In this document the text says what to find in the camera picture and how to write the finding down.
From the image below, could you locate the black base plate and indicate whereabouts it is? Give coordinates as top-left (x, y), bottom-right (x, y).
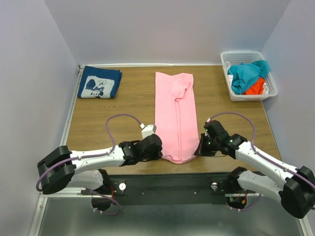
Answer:
top-left (81, 172), bottom-right (245, 215)

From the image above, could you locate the aluminium frame rail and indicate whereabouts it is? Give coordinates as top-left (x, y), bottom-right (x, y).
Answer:
top-left (29, 65), bottom-right (86, 236)

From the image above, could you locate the purple cable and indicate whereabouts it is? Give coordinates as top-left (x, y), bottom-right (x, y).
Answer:
top-left (35, 114), bottom-right (146, 192)
top-left (209, 112), bottom-right (315, 209)

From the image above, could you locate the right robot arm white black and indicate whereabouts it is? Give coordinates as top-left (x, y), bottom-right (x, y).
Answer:
top-left (195, 119), bottom-right (315, 219)

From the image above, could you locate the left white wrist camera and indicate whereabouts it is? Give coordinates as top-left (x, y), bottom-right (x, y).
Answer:
top-left (139, 123), bottom-right (157, 139)

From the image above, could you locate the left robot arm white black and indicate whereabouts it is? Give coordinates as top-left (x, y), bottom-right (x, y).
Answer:
top-left (35, 134), bottom-right (162, 195)

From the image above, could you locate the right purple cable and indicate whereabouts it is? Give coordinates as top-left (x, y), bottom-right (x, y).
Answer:
top-left (209, 112), bottom-right (315, 209)

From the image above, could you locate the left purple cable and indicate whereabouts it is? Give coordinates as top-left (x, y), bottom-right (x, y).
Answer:
top-left (35, 114), bottom-right (146, 192)

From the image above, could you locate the pink t-shirt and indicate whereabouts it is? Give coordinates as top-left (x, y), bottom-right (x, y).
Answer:
top-left (155, 72), bottom-right (199, 164)

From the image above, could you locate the folded blue printed t-shirt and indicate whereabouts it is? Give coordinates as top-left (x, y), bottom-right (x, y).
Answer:
top-left (77, 66), bottom-right (123, 99)

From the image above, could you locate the orange t-shirt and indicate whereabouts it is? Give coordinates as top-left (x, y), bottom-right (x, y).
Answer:
top-left (243, 77), bottom-right (265, 95)

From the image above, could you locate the teal t-shirt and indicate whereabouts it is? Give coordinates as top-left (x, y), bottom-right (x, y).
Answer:
top-left (229, 60), bottom-right (270, 95)

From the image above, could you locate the white garment in basket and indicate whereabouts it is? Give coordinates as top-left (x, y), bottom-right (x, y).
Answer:
top-left (223, 61), bottom-right (233, 87)

